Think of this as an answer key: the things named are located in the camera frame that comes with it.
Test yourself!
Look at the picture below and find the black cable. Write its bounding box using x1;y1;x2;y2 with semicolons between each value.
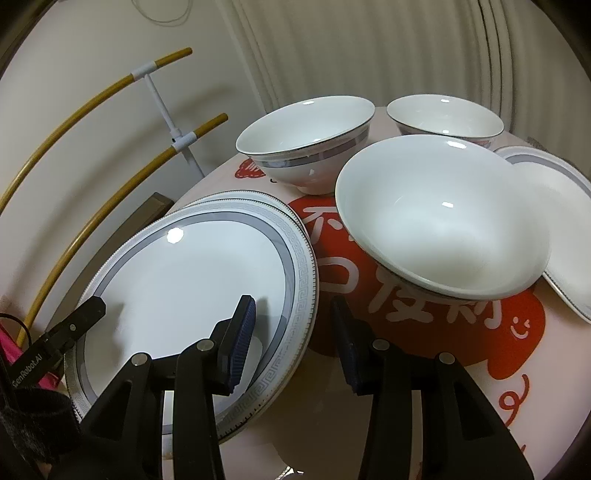
0;313;33;352

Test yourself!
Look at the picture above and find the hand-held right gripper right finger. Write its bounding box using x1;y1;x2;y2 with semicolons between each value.
329;295;539;480

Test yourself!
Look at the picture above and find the round white red table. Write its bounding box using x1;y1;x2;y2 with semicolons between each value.
171;106;591;480

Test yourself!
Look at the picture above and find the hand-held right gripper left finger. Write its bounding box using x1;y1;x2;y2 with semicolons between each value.
55;295;259;480

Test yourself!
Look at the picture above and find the white power cord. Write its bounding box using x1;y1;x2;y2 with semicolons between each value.
130;0;193;25

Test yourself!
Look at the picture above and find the wooden barre rail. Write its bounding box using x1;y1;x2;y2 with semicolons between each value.
0;46;194;210
16;113;229;347

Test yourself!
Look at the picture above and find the brown wooden frame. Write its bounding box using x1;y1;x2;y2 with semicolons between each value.
90;191;175;264

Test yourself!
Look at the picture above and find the white bowl grey band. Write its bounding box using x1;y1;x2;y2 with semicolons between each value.
335;136;552;301
386;93;505;151
235;96;376;195

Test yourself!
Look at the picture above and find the white barre stand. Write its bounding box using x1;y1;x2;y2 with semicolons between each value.
131;65;206;181

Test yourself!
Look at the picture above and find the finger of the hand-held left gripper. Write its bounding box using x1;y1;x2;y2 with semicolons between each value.
44;295;107;352

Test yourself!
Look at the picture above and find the white grey curtain panel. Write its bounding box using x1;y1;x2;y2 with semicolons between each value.
489;0;568;139
222;0;499;139

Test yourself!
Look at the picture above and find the pink cloth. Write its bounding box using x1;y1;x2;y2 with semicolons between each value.
0;320;63;393

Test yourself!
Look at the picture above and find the black strap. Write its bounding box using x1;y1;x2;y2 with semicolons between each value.
0;390;83;467

